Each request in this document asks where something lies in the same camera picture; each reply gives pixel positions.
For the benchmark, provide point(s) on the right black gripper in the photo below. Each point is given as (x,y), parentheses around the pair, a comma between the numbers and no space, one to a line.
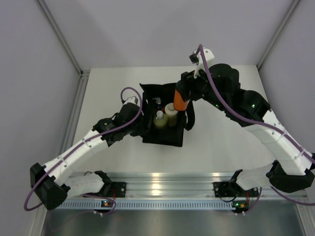
(188,83)

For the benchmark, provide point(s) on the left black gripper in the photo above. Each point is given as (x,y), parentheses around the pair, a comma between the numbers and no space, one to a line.
(142,129)

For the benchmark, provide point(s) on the orange pump bottle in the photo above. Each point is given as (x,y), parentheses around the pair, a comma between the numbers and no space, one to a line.
(178,103)
(158,103)

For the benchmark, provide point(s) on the yellow liquid bottle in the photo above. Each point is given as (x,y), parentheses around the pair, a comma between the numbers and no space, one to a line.
(160,120)

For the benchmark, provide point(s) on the black canvas bag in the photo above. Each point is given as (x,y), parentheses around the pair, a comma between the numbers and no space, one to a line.
(170,136)

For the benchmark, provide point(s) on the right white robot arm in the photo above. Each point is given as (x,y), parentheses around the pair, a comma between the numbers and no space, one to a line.
(291,171)

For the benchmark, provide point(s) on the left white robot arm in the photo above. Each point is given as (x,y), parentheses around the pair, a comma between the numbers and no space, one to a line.
(53,183)

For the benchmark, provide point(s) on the beige wide-cap bottle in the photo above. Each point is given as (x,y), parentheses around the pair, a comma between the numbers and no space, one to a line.
(172,114)

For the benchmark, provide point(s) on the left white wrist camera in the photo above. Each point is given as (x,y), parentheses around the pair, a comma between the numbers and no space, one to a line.
(131,100)

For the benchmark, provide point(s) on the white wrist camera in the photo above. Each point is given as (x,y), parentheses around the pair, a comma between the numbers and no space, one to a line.
(131,100)
(197,59)

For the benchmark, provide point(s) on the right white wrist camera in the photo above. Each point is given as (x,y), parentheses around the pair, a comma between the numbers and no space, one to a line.
(197,59)

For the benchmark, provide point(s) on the aluminium mounting rail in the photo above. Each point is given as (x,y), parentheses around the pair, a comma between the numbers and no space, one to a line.
(170,185)

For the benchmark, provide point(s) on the white slotted cable duct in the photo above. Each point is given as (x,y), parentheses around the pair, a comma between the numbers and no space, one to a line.
(147,204)

